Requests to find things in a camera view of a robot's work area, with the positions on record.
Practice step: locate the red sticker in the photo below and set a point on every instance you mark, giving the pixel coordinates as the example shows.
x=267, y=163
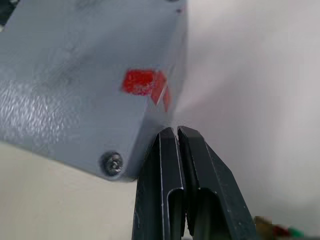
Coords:
x=147, y=85

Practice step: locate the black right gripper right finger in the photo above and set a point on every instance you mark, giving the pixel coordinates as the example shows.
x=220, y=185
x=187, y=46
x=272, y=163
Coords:
x=215, y=180

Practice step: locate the silver screw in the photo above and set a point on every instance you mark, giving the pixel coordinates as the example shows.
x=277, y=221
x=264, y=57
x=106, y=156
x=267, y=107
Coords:
x=112, y=166

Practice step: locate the grey plastic box lid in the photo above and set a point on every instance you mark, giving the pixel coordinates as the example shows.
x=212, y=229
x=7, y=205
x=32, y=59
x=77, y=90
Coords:
x=82, y=82

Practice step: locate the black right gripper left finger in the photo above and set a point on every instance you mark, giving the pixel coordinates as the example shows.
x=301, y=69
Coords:
x=155, y=190

